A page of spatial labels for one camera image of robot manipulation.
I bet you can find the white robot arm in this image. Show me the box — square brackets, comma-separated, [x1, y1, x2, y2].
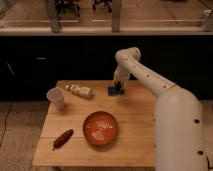
[114, 47, 209, 171]

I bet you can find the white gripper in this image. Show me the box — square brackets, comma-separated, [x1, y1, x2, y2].
[113, 66, 130, 91]

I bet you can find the orange ceramic bowl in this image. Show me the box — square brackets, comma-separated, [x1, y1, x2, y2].
[83, 111, 118, 146]

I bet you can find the black office chair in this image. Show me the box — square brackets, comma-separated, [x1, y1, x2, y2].
[92, 0, 113, 13]
[54, 0, 80, 17]

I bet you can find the translucent plastic cup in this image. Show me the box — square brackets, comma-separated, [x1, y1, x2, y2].
[47, 87, 65, 110]

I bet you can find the brown sausage toy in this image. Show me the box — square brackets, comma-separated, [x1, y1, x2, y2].
[53, 129, 73, 149]

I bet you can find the wooden table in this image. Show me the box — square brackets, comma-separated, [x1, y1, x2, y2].
[33, 80, 155, 167]

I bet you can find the blue eraser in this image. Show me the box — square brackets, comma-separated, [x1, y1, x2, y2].
[108, 86, 125, 96]

